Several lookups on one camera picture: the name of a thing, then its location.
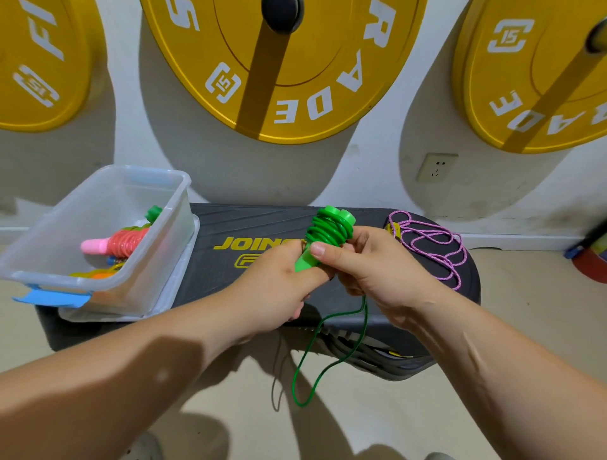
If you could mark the person's right hand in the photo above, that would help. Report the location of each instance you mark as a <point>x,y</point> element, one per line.
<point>389,270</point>

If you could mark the person's left hand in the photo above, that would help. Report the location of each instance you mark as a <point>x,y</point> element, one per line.
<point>270,289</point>

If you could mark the clear plastic storage bin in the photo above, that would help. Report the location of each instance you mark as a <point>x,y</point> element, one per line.
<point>66,227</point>

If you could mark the person's right forearm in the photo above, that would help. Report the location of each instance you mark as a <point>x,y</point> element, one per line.
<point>526,384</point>

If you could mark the person's left forearm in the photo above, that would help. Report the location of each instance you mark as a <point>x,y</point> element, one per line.
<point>95,393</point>

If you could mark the person's left grey shoe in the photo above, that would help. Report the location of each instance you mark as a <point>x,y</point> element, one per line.
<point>144,447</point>

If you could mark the black aerobic step platform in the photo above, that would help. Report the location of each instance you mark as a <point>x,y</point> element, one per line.
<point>213,232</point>

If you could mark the translucent plastic lid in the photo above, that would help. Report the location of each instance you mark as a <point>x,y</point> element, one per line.
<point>190,261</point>

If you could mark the large yellow weight plate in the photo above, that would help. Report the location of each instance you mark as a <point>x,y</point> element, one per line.
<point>332,81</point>

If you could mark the red fire extinguisher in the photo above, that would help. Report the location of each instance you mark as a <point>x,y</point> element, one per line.
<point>590,254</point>

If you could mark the blue plastic piece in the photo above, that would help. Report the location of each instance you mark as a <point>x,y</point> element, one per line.
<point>52,297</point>

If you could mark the black plate peg cap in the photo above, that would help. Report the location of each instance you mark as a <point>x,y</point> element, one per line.
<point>282,11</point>

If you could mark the white wall socket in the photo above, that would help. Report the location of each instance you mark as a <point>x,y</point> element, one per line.
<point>437,168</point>

